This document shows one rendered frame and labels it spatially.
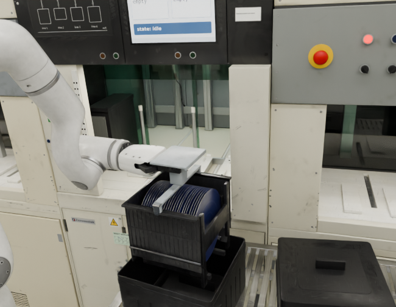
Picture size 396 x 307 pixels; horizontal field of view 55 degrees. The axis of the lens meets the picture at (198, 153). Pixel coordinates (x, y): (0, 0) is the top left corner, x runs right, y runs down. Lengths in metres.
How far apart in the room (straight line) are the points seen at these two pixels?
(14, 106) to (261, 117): 0.97
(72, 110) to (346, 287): 0.85
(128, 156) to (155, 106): 1.37
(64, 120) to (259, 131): 0.58
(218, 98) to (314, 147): 1.05
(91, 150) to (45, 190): 0.71
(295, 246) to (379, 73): 0.57
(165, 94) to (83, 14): 1.03
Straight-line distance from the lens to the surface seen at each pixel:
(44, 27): 1.47
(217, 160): 1.76
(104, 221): 1.65
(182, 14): 1.23
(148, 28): 1.28
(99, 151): 1.03
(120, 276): 1.07
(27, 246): 1.99
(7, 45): 0.86
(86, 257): 1.83
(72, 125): 0.96
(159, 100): 2.32
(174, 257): 0.97
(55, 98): 0.93
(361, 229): 1.41
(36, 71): 0.89
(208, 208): 0.99
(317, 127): 1.23
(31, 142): 1.66
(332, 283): 1.15
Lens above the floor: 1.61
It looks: 23 degrees down
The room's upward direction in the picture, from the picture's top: 3 degrees counter-clockwise
